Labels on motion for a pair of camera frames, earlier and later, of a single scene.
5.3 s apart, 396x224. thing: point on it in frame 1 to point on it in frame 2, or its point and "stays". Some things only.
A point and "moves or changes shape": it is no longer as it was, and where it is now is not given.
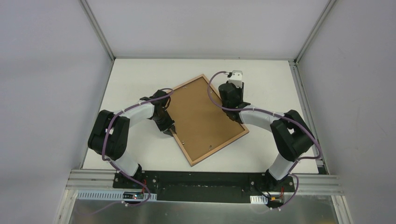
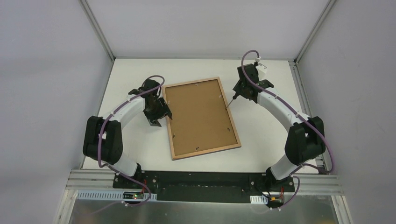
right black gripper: (234, 88) to (242, 91)
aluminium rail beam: (80, 180) stays
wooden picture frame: (203, 128) moves or changes shape
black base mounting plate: (204, 186) stays
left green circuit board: (133, 195) stays
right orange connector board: (273, 199) stays
